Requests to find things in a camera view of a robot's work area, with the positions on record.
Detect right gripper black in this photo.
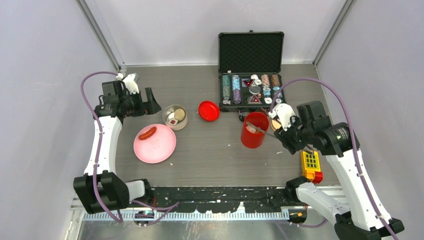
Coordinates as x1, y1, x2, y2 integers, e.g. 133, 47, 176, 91
273, 111, 313, 154

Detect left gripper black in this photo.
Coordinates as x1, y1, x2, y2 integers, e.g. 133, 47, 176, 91
120, 87, 161, 118

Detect beige round lid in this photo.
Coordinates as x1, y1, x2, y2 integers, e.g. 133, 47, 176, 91
270, 119, 282, 132

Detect red sausage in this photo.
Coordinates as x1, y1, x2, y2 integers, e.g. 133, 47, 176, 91
138, 126, 157, 141

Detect metal serving tongs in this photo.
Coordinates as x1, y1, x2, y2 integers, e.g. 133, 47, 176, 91
240, 111, 311, 155

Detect sushi roll piece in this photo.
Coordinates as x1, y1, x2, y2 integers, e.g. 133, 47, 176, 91
167, 114, 179, 126

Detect white egg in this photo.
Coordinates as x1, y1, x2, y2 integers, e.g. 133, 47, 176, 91
245, 125, 257, 134

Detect red plastic cup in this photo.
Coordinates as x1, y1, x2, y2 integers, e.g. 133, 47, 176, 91
240, 112, 270, 149

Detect beige round bun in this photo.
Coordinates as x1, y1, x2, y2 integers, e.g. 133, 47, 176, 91
173, 108, 186, 122

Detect red lid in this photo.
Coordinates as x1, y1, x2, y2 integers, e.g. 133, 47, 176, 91
198, 100, 220, 122

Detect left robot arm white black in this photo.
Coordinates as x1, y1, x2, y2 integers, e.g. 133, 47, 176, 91
73, 80, 162, 214

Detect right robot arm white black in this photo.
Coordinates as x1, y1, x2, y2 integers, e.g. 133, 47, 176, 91
268, 101, 405, 240

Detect round steel lunch box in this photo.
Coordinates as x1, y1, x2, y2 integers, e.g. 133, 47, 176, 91
162, 104, 188, 131

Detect yellow red toy block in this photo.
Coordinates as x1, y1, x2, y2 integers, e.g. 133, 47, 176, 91
300, 150, 324, 184

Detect pink plate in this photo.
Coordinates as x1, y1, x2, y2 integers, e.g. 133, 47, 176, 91
133, 124, 177, 164

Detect black poker chip case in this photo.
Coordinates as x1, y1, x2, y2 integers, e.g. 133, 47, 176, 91
218, 30, 286, 121

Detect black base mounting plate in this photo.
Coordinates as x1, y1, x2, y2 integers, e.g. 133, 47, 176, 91
121, 186, 319, 215

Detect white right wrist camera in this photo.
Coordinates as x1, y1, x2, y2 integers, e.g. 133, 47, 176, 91
267, 103, 296, 131

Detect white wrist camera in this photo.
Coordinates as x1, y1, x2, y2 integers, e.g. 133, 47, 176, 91
115, 73, 140, 95
267, 103, 296, 131

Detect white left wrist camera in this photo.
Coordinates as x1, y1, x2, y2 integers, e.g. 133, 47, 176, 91
115, 73, 140, 95

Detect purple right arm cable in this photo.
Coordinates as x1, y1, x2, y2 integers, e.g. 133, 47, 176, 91
268, 77, 400, 240

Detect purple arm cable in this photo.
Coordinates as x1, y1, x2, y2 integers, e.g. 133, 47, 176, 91
268, 77, 400, 240
80, 71, 180, 228

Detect toothed aluminium rail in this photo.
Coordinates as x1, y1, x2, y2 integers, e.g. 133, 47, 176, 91
82, 208, 291, 222

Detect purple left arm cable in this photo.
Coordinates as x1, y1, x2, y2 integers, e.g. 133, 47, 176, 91
80, 71, 180, 228

